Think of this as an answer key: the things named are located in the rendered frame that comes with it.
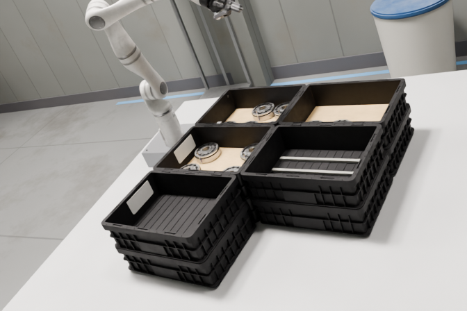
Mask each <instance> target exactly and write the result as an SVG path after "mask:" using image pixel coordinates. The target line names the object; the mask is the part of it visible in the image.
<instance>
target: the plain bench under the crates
mask: <svg viewBox="0 0 467 311"><path fill-rule="evenodd" d="M399 78H404V79H405V81H406V85H407V86H406V87H405V89H404V92H405V93H407V96H406V102H407V103H409V105H410V106H411V113H410V115H409V117H410V118H412V120H411V127H413V128H414V132H413V135H412V136H411V139H410V141H409V144H408V146H407V149H406V151H405V153H404V155H403V158H402V160H401V163H400V165H399V167H398V170H397V172H396V173H395V174H394V175H392V177H393V181H392V183H391V186H390V188H389V190H388V193H387V195H386V198H385V199H384V202H383V204H382V207H381V209H380V211H379V214H378V215H377V218H376V220H375V223H374V225H373V227H372V230H371V232H370V234H369V235H366V236H360V235H349V234H343V233H333V232H326V231H320V230H309V229H303V228H292V227H286V226H275V225H269V224H262V223H261V220H260V221H258V222H256V223H255V224H256V227H255V229H254V230H253V232H252V234H251V235H250V236H249V238H248V239H247V241H246V243H245V244H244V246H243V247H242V249H241V250H240V252H239V253H238V255H237V256H236V258H235V260H234V261H233V262H232V264H231V266H230V267H229V268H228V270H227V272H226V274H225V275H224V276H223V278H222V280H221V281H220V282H219V284H218V286H216V287H214V288H210V287H204V286H200V285H194V284H190V283H185V282H181V281H177V280H172V279H169V278H163V277H159V276H153V275H150V274H144V273H140V272H137V271H131V270H129V269H128V266H129V263H128V262H127V261H126V260H124V259H123V258H124V255H123V254H120V253H118V252H117V250H116V248H115V243H116V241H115V240H114V238H112V237H110V231H109V230H104V228H103V226H102V225H101V222H102V220H103V219H104V218H105V217H106V216H107V215H108V214H109V213H110V212H111V211H112V210H113V209H114V207H115V206H116V205H117V204H118V203H119V202H120V201H121V200H122V199H123V198H124V197H125V196H126V195H127V194H128V193H129V192H130V191H131V190H132V189H133V188H134V187H135V186H136V185H137V184H138V183H139V182H140V180H141V179H142V178H143V177H144V176H145V175H146V174H147V173H148V172H149V171H151V170H153V167H148V166H147V163H146V162H145V159H144V158H143V156H142V152H143V151H144V150H145V148H146V147H147V146H148V144H149V143H150V142H151V141H152V140H153V139H154V137H155V136H156V135H157V134H158V133H157V134H155V136H154V137H153V138H152V139H151V140H150V141H149V143H148V144H147V145H146V146H145V147H144V149H143V150H142V151H141V152H140V153H139V154H138V155H137V156H136V158H135V159H134V160H133V161H132V162H131V164H130V165H129V166H128V167H127V168H126V169H125V170H124V171H123V172H122V173H121V175H120V176H119V177H118V178H117V180H116V181H115V182H114V183H113V184H112V185H111V186H110V187H109V188H108V189H107V191H106V192H105V193H104V194H103V195H102V197H101V198H100V199H99V200H98V201H97V202H96V203H95V204H94V205H93V207H92V208H91V209H90V210H89V211H88V213H87V214H86V215H85V216H84V217H83V218H82V220H80V222H79V223H78V224H77V225H76V226H75V227H74V229H73V230H72V231H71V232H70V233H69V235H68V236H67V237H66V238H65V239H64V240H63V241H62V242H61V243H60V245H59V246H58V247H57V248H56V249H55V251H54V252H53V253H52V254H51V255H50V256H49V257H48V258H47V259H46V261H45V262H44V263H43V264H42V265H41V267H40V268H39V269H38V270H37V271H36V272H35V273H34V274H33V275H32V276H31V278H30V279H29V280H28V281H27V282H26V284H25V285H24V286H23V287H22V288H21V289H20V290H19V291H18V293H17V294H16V295H15V296H14V297H13V299H12V300H11V301H10V302H9V303H8V304H7V306H6V307H5V308H4V309H3V310H2V311H467V70H461V71H455V72H443V73H436V74H424V75H417V76H405V77H399ZM218 99H219V98H212V99H200V100H194V101H184V102H183V104H182V105H181V106H180V107H179V108H178V110H177V111H176V112H175V114H176V116H177V119H178V120H179V123H180V124H195V122H196V121H197V120H198V119H199V118H200V117H201V116H202V115H203V114H204V113H205V112H206V111H207V110H208V109H209V108H210V107H211V106H212V105H213V104H214V103H215V102H216V101H217V100H218Z"/></svg>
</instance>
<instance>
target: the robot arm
mask: <svg viewBox="0 0 467 311"><path fill-rule="evenodd" d="M155 1H158V0H119V1H118V2H116V3H114V4H113V5H111V6H110V5H109V4H108V3H107V2H105V1H104V0H92V1H91V2H90V3H89V4H88V7H87V10H86V14H85V22H86V24H87V26H88V27H89V28H90V29H92V30H94V31H102V30H104V31H105V33H106V34H107V36H108V39H109V42H110V45H111V47H112V49H113V51H114V53H115V55H116V56H117V58H118V59H119V61H120V62H121V63H122V64H123V65H124V66H125V67H126V68H127V69H128V70H130V71H132V72H133V73H135V74H137V75H139V76H141V77H142V78H143V79H144V80H143V81H142V82H141V84H140V94H141V96H142V98H143V100H144V102H145V104H146V105H147V107H148V109H149V111H150V112H151V113H152V114H153V116H154V118H155V120H156V122H157V124H158V126H159V132H160V134H161V137H162V138H163V141H164V143H165V145H166V146H168V147H170V148H172V147H173V146H174V145H175V144H176V143H177V142H178V141H179V140H180V138H181V137H182V136H183V135H184V132H183V129H182V127H181V124H180V123H179V120H178V119H177V116H176V114H175V112H174V110H173V107H172V105H171V103H170V102H169V101H166V100H163V98H165V97H166V96H167V93H168V88H167V85H166V83H165V81H164V80H163V79H162V78H161V76H160V75H159V74H158V73H157V72H156V71H155V70H154V68H153V67H152V66H151V65H150V64H149V62H148V61H147V60H146V58H145V57H144V56H143V54H142V53H141V51H140V50H139V48H138V47H137V46H136V44H135V43H134V41H133V40H132V39H131V38H130V36H129V35H128V33H127V32H126V31H125V30H124V28H123V27H122V25H121V24H120V22H119V21H118V20H120V19H121V18H123V17H125V16H126V15H128V14H130V13H131V12H133V11H135V10H137V9H139V8H141V7H143V6H146V5H148V4H151V3H153V2H155ZM189 1H192V2H194V3H196V4H198V5H200V6H203V7H205V8H208V9H209V10H211V11H212V12H214V16H213V18H214V19H216V20H220V19H222V18H224V17H227V16H229V15H230V14H231V11H234V12H238V13H240V12H242V11H243V8H242V5H240V4H238V3H236V2H235V0H189ZM227 4H229V5H231V6H228V5H227ZM225 8H226V10H225V11H223V12H221V13H218V12H220V11H221V10H224V9H225Z"/></svg>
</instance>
